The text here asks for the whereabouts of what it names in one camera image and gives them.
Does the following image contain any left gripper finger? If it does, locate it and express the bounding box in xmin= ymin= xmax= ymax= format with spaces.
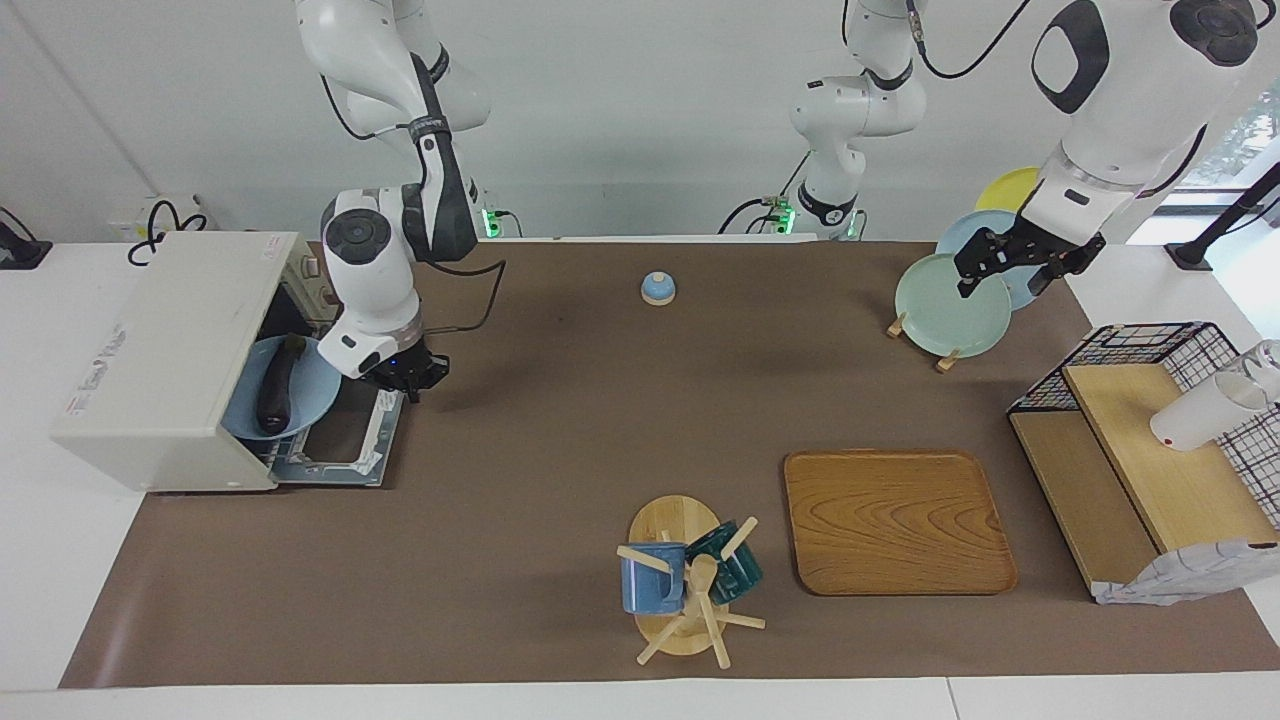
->
xmin=1028 ymin=258 xmax=1077 ymax=297
xmin=955 ymin=232 xmax=993 ymax=299

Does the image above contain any glass oven door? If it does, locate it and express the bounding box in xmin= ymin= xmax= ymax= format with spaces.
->
xmin=265 ymin=380 xmax=409 ymax=489

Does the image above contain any light blue plate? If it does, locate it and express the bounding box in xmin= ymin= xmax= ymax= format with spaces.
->
xmin=220 ymin=335 xmax=341 ymax=441
xmin=935 ymin=210 xmax=1053 ymax=311

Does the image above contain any dark purple eggplant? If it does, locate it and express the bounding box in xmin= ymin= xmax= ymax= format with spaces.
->
xmin=256 ymin=335 xmax=307 ymax=434

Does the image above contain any white toaster oven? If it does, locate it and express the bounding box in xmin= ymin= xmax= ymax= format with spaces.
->
xmin=50 ymin=232 xmax=343 ymax=493

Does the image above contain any pale green plate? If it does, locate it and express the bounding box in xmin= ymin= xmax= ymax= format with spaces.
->
xmin=894 ymin=253 xmax=1013 ymax=358

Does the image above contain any yellow plate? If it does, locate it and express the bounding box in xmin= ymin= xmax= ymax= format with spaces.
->
xmin=975 ymin=167 xmax=1046 ymax=214

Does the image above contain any wooden plate rack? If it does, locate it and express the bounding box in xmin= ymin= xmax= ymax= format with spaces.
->
xmin=886 ymin=312 xmax=963 ymax=374

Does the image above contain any wooden shelf rack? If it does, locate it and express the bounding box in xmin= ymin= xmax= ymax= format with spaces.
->
xmin=1007 ymin=321 xmax=1280 ymax=531

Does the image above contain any black clamp stand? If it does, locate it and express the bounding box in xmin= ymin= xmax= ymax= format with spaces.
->
xmin=1165 ymin=160 xmax=1280 ymax=271
xmin=0 ymin=208 xmax=53 ymax=271

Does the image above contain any brown table mat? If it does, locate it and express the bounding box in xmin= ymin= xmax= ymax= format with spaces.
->
xmin=58 ymin=240 xmax=1280 ymax=689

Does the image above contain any stepped wooden shelf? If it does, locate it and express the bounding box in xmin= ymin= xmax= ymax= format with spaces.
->
xmin=1008 ymin=362 xmax=1280 ymax=593

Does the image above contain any white cup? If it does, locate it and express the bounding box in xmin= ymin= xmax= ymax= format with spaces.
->
xmin=1149 ymin=372 xmax=1271 ymax=452

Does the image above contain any clear glass cup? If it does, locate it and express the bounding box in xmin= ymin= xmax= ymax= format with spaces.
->
xmin=1235 ymin=340 xmax=1280 ymax=406

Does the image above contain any wooden serving tray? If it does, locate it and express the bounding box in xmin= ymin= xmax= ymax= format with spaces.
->
xmin=783 ymin=449 xmax=1019 ymax=597

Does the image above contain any wooden mug tree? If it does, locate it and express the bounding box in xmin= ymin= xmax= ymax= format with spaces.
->
xmin=615 ymin=495 xmax=767 ymax=669

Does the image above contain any blue mug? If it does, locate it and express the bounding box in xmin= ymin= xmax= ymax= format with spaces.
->
xmin=620 ymin=542 xmax=689 ymax=615

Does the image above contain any white grid patterned cloth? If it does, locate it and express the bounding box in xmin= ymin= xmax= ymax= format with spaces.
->
xmin=1092 ymin=538 xmax=1280 ymax=607

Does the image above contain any dark green mug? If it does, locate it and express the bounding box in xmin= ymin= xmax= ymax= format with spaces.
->
xmin=685 ymin=520 xmax=765 ymax=604

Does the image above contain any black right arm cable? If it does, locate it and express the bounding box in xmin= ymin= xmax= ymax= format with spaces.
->
xmin=320 ymin=75 xmax=508 ymax=336

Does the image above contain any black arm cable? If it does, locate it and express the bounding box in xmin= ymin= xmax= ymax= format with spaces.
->
xmin=320 ymin=75 xmax=508 ymax=336
xmin=905 ymin=0 xmax=1031 ymax=79

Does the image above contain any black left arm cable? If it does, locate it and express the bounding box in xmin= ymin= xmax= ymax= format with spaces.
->
xmin=905 ymin=0 xmax=1031 ymax=79

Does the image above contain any black base cable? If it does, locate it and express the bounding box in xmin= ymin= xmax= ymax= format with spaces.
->
xmin=720 ymin=150 xmax=813 ymax=233

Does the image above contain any black oven power cable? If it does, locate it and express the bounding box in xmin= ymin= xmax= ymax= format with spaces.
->
xmin=127 ymin=199 xmax=210 ymax=267

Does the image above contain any white wall socket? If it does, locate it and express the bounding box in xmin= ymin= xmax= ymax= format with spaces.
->
xmin=105 ymin=195 xmax=217 ymax=247

